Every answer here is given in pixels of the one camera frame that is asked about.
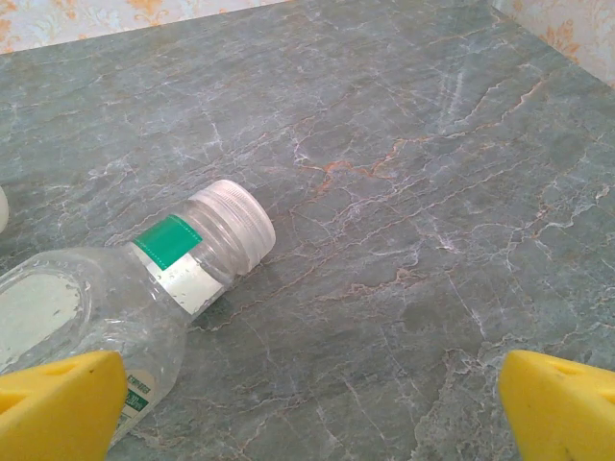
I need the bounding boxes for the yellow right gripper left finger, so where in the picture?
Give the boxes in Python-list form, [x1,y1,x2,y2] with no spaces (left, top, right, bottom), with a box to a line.
[0,349,129,461]

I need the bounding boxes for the clear bottle green neck label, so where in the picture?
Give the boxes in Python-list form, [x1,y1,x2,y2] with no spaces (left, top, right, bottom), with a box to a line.
[0,179,278,452]

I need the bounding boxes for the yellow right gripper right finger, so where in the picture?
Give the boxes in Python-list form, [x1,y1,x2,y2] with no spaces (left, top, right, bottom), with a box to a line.
[498,349,615,461]

